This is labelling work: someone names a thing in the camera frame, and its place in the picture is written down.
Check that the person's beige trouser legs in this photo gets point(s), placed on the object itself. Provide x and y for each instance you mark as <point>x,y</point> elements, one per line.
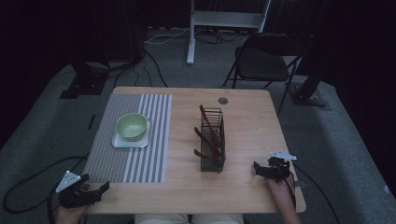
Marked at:
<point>186,218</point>

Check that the short brown wooden utensil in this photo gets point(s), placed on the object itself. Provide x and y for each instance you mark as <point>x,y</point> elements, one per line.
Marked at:
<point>200,153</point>

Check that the white square plate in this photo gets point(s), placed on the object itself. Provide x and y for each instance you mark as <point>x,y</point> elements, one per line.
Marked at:
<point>124,143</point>

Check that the person's left hand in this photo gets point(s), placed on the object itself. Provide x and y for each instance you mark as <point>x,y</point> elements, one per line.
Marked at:
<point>70,214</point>

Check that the white metal stand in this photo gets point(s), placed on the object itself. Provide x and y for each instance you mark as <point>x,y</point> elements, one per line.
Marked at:
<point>218,18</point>

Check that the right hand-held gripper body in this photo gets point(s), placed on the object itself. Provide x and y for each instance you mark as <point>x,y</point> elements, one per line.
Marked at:
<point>278,166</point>

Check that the black folding chair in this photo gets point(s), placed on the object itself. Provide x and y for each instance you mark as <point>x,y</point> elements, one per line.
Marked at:
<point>261,65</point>

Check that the black stand base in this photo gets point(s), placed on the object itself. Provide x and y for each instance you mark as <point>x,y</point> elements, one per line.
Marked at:
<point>84,84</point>
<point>308,93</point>

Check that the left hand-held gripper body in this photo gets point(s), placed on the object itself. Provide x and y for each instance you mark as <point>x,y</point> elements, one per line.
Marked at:
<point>74,196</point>

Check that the person's right hand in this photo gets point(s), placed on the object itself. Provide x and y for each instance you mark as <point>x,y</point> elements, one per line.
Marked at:
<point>280,188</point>

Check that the grey striped placemat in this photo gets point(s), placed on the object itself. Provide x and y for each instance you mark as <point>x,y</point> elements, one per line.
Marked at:
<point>106,149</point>

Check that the green bowl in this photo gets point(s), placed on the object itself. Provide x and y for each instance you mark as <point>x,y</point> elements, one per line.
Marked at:
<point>131,126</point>

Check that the grey round table grommet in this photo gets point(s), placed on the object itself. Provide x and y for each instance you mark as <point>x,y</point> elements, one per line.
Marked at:
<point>223,100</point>

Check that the small black stick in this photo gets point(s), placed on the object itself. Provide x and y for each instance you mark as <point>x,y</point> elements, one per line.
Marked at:
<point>91,122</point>

